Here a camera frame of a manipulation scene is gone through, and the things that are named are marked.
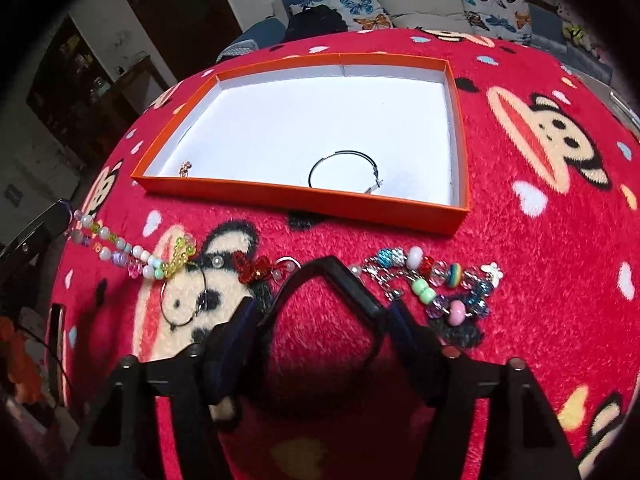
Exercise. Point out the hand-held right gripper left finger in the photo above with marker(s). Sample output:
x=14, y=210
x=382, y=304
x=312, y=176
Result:
x=235, y=340

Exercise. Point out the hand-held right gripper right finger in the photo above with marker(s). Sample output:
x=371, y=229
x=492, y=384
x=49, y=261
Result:
x=405, y=330

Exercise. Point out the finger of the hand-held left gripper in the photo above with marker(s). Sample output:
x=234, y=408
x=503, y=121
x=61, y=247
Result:
x=30, y=240

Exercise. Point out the black wristband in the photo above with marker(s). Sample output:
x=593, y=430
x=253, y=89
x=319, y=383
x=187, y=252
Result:
x=345, y=275

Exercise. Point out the orange cardboard box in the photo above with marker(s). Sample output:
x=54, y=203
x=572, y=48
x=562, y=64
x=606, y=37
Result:
x=300, y=205

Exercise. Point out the orange object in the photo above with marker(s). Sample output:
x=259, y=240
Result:
x=20, y=360

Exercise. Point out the dark shelf cabinet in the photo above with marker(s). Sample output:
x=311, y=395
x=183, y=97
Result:
x=65, y=75

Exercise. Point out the small gold earring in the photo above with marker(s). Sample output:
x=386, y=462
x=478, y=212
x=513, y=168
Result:
x=185, y=167

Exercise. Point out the wooden side table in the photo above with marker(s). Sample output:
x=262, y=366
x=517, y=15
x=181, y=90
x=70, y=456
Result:
x=135, y=85

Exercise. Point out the dark wooden door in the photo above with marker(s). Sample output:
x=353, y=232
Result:
x=190, y=5

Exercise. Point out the black backpack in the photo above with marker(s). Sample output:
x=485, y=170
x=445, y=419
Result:
x=315, y=22

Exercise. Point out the grey pillow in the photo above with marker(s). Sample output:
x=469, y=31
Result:
x=425, y=7

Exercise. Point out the butterfly print pillow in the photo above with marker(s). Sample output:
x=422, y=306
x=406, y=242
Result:
x=357, y=7
x=500, y=10

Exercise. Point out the blue sofa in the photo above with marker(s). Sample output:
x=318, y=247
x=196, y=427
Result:
x=542, y=22

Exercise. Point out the pile of plush toys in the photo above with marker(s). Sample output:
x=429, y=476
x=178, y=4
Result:
x=575, y=32

